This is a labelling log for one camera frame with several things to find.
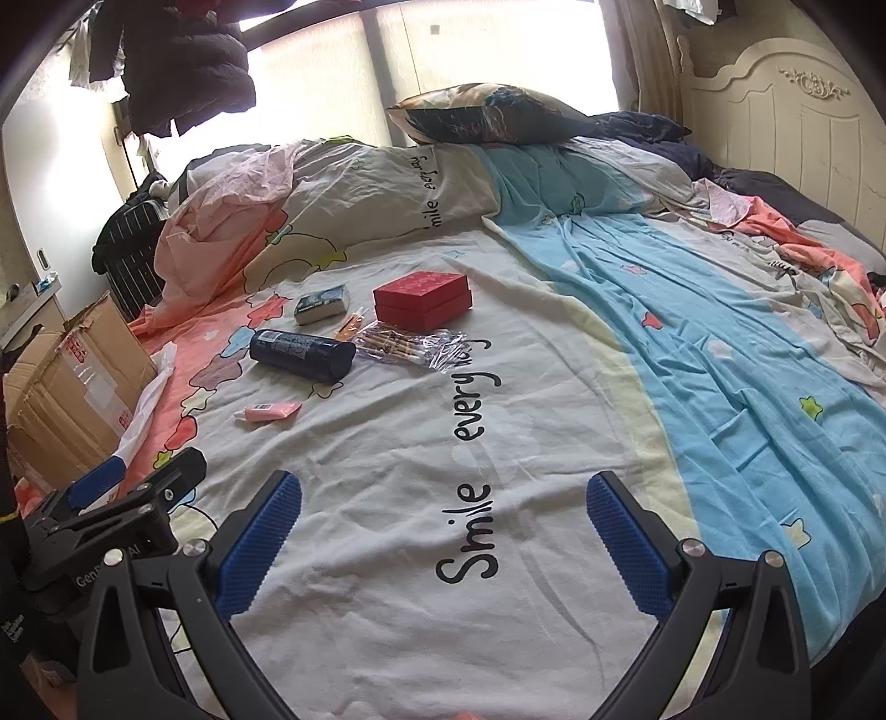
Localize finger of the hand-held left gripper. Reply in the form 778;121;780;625
42;446;209;555
24;457;129;537

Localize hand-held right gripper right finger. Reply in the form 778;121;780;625
587;471;811;720

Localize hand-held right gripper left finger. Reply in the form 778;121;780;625
76;471;306;720

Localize dark blue shampoo bottle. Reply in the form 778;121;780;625
249;328;357;383

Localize red gift box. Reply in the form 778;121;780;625
372;271;475;333

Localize white plastic bag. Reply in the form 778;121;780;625
114;342;179;479

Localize brown cardboard box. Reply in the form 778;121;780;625
0;291;160;486

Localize small pink bottle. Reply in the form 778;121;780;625
233;400;304;426

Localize white side cabinet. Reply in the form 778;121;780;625
0;273;66;347

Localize black striped suitcase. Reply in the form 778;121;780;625
93;173;174;323

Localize blue tissue pack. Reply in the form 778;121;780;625
294;285;352;326

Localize clear bag of pens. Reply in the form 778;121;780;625
353;320;478;375

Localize pink crumpled sheet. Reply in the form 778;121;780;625
156;142;309;312

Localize dark grey bed sheet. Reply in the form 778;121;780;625
713;166;886;271

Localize hanging dark jacket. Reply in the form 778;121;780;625
90;0;257;140

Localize dark blue blanket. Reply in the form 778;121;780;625
588;111;717;181

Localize hanging white garment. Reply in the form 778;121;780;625
65;14;132;91

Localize cream carved headboard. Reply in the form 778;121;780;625
682;34;886;257

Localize dark patterned pillow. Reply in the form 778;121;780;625
384;83;603;146

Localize hanging light clothes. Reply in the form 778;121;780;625
657;0;763;22

